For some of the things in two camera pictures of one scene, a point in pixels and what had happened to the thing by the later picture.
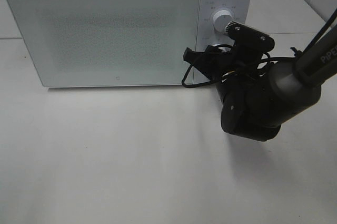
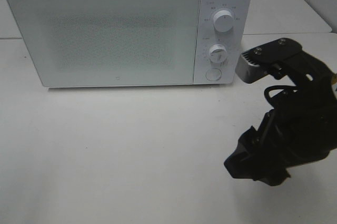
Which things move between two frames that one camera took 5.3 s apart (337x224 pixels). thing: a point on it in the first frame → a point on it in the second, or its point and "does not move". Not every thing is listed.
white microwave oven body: x=116 y=28 does not move
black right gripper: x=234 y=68 → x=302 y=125
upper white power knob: x=220 y=19 does not move
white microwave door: x=109 y=35 does not move
